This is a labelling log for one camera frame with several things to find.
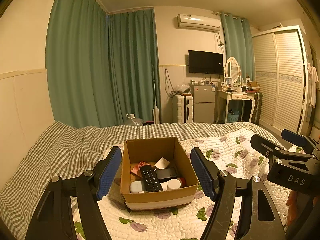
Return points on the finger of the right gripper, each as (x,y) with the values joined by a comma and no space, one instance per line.
(305,142)

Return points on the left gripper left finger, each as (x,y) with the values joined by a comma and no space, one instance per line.
(53,217)

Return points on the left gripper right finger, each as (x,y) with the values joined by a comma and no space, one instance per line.
(259,218)

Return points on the light blue rounded case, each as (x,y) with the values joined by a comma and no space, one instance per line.
(137,186)

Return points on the white cylindrical bottle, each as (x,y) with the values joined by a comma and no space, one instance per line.
(173,184)

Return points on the dark checkered suitcase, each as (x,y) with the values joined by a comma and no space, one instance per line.
(258,100)

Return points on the floral white quilt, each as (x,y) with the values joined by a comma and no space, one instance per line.
(189,222)

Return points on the grey gingham bed sheet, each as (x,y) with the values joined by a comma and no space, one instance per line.
(67,151)

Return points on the blue plastic basket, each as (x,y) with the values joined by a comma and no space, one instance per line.
(233,115)

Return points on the white louvered wardrobe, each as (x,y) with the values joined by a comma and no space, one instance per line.
(280,70)

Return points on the white dressing table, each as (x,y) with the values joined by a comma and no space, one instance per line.
(225,100)

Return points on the dark red wallet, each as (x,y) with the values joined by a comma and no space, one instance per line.
(136,169)

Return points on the black smartphone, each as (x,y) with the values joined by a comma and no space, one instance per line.
(166,174)

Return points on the black remote control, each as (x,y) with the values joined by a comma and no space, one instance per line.
(152,184)

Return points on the white oval mirror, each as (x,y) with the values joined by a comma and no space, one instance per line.
(232,70)

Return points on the white square box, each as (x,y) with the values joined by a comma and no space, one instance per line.
(162,164)

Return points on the silver mini fridge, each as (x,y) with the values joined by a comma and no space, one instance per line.
(204,103)

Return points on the brown cardboard box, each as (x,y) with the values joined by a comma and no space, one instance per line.
(150,151)

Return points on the clear water jug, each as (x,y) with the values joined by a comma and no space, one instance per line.
(132,120)

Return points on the white suitcase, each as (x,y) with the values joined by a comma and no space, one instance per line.
(182,108)

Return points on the narrow teal curtain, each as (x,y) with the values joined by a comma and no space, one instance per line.
(239,43)

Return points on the white air conditioner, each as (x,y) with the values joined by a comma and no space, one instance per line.
(198,22)

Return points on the large teal curtain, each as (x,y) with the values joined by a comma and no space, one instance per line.
(101,67)

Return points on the black wall television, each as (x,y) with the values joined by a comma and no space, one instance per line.
(205,62)

